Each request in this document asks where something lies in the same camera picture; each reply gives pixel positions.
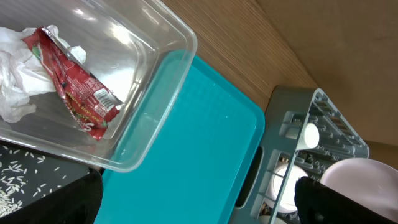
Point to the red snack wrapper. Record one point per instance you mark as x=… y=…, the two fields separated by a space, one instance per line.
x=90 y=102

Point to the cream cup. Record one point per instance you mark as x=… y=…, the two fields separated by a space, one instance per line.
x=308 y=137

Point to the white tissue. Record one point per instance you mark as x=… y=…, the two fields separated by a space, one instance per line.
x=22 y=75

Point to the large pink plate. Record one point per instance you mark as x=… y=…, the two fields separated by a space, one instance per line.
x=369 y=183

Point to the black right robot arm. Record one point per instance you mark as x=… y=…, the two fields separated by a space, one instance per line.
x=318 y=204

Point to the clear plastic waste bin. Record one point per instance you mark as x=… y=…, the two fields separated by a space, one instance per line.
x=140 y=50

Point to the teal plastic tray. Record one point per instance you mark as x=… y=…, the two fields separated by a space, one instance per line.
x=196 y=167

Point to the grey plastic dish rack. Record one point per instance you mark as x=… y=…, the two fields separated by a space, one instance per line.
x=295 y=107

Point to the black tray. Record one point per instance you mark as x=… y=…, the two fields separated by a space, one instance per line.
x=77 y=202

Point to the spilled rice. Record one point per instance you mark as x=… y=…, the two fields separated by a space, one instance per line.
x=27 y=177

